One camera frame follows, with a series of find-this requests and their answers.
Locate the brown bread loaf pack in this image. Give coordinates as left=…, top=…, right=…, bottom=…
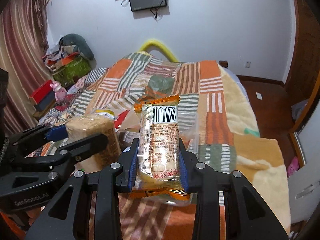
left=66, top=110, right=121, bottom=174

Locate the orange cake pack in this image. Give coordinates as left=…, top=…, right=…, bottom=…
left=130, top=95, right=190, bottom=202

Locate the red gift box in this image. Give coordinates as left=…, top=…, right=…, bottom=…
left=29, top=80, right=53, bottom=105

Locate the pink plush toy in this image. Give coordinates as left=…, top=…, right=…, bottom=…
left=50, top=81, right=67, bottom=103

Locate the white suitcase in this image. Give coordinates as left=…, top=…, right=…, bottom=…
left=287, top=119, right=320, bottom=224

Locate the patchwork striped blanket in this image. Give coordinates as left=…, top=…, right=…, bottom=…
left=42, top=52, right=291, bottom=231

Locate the striped red curtain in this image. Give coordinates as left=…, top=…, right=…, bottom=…
left=1, top=0, right=50, bottom=134

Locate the grey plush pillow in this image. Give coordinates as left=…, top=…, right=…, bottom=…
left=59, top=34, right=94, bottom=61

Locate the wooden door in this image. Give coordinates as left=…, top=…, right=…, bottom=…
left=283, top=0, right=320, bottom=106

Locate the yellow padded bed rail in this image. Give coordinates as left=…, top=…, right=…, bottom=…
left=138, top=39, right=179, bottom=63

